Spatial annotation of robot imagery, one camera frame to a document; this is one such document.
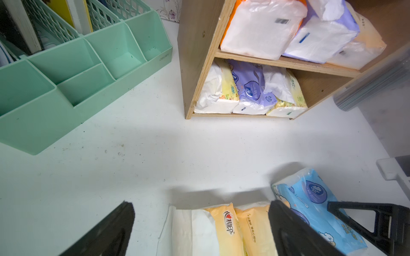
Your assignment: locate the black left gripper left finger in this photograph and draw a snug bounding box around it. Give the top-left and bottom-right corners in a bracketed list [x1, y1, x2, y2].
[62, 201, 135, 256]

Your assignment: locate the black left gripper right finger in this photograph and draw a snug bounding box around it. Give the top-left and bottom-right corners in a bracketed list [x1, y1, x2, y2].
[268, 200, 343, 256]

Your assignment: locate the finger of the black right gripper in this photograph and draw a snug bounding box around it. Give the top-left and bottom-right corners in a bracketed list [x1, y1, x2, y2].
[327, 202, 410, 256]

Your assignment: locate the blue tissue pack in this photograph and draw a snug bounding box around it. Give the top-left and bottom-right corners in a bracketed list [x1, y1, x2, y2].
[271, 168, 368, 256]

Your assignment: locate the yellow tissue pack with tissue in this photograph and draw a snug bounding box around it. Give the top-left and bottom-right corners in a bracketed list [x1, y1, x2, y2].
[157, 203, 247, 256]

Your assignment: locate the orange tissue pack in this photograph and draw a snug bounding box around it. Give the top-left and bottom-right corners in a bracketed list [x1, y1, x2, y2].
[220, 0, 308, 60]

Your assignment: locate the yellow-green floral tissue pack right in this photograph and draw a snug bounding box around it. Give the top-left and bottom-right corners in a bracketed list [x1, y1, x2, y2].
[262, 65, 308, 119]

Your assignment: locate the yellow-green tissue pack left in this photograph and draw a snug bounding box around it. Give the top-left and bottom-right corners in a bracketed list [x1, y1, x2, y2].
[194, 58, 240, 114]

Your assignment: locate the purple tissue pack bottom shelf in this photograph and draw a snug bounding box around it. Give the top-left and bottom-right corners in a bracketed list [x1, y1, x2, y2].
[227, 59, 277, 115]

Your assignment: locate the purple tissue pack shelf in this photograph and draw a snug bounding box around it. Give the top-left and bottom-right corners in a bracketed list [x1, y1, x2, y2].
[283, 1, 360, 64]
[227, 59, 277, 115]

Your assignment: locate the beige tissue pack middle shelf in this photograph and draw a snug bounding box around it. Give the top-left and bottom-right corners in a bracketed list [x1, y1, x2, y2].
[327, 3, 387, 70]

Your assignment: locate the purple tissue pack middle shelf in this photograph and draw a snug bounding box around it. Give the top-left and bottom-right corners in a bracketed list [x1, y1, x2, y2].
[283, 1, 360, 64]

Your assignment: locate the wooden shelf unit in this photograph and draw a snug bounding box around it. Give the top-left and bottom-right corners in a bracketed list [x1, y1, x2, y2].
[177, 1, 410, 119]

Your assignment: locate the mint green desk organizer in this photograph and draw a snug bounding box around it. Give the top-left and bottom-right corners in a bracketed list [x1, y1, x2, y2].
[1, 1, 173, 155]

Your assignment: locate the clear pencil tube blue lid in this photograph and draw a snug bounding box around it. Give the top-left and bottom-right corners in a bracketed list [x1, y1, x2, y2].
[334, 43, 410, 112]

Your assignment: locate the yellow book in organizer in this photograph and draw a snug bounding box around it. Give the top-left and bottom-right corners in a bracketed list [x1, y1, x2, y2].
[43, 0, 94, 35]

